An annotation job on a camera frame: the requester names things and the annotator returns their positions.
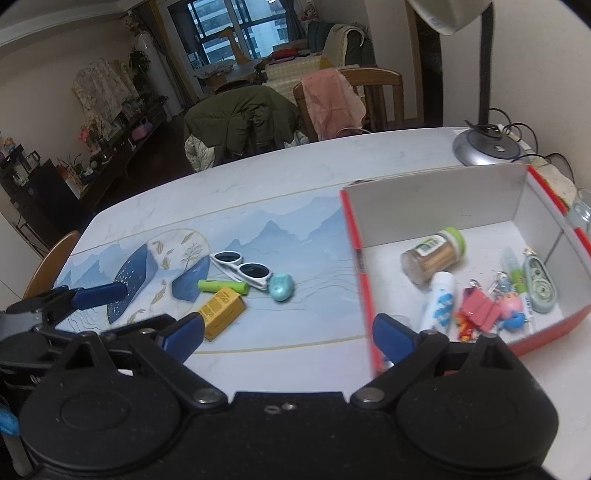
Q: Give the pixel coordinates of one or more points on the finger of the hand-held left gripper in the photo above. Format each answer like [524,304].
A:
[99,294]

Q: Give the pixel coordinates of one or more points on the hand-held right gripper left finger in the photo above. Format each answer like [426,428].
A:
[182,334]

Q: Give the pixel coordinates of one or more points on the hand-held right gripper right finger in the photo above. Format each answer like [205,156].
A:
[392,337]

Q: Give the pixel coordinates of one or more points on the red cardboard box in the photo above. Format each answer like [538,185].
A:
[401,295]

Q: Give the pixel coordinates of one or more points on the white tube with blue print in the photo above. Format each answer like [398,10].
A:
[438,304]

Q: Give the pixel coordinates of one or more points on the toothpick jar with green lid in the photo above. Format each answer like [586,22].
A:
[434,256]

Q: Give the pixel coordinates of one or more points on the pink binder clip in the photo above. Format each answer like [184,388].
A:
[480,309]

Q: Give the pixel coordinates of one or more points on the green and white pen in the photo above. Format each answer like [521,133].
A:
[516,276]

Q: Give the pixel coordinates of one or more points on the green correction tape dispenser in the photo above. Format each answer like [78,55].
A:
[538,281]

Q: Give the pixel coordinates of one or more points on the person's left hand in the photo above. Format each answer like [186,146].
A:
[8,421]

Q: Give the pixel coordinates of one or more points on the small yellow box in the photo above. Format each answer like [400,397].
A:
[221,311]

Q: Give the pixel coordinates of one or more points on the round-backed wooden chair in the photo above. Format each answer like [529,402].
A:
[46,267]

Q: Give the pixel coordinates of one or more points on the green highlighter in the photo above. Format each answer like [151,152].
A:
[221,286]

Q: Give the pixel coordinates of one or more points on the white sunglasses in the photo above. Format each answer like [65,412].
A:
[240,269]

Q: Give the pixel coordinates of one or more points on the teal egg-shaped toy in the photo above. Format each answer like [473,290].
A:
[281,287]

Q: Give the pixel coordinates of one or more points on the black cabinet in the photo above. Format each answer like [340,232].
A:
[41,189]

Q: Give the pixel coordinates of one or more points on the pink pig figure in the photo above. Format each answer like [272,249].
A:
[510,304]

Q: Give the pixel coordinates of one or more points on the blue mountain print table mat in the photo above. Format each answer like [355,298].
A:
[295,249]

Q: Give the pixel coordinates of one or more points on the dark low cabinet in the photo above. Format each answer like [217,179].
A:
[124,138]

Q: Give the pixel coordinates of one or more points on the pink flowers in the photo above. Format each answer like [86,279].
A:
[87,134]

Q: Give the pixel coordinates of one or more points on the pink bag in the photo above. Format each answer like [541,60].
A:
[141,131]

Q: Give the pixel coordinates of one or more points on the clear glass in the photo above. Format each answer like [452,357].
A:
[579,214]

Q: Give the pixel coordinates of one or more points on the dark green jacket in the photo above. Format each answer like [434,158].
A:
[240,117]

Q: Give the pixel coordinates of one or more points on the beige cloth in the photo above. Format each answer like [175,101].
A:
[556,177]

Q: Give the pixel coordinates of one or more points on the white standing air conditioner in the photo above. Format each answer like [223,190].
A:
[154,64]

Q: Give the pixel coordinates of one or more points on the green potted plant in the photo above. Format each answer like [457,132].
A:
[138,60]

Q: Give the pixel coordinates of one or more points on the wooden chair with curved back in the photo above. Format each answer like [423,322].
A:
[388,92]

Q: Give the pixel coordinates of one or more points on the pink cloth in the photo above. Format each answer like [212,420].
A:
[330,99]

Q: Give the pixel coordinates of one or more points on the round side table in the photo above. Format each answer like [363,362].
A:
[221,69]

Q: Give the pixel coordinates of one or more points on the desk lamp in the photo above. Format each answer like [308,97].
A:
[485,69]

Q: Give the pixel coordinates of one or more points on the beige woven ottoman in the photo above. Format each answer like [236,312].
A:
[291,71]

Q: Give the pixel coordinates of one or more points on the large window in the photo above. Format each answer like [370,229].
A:
[231,27]

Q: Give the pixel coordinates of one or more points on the beige blanket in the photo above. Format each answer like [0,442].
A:
[337,44]

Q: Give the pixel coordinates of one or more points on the red cushion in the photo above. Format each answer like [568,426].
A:
[284,53]

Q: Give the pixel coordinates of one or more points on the dark sofa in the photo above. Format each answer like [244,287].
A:
[315,37]

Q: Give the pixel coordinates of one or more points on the floral wall hanging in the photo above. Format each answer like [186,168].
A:
[99,83]

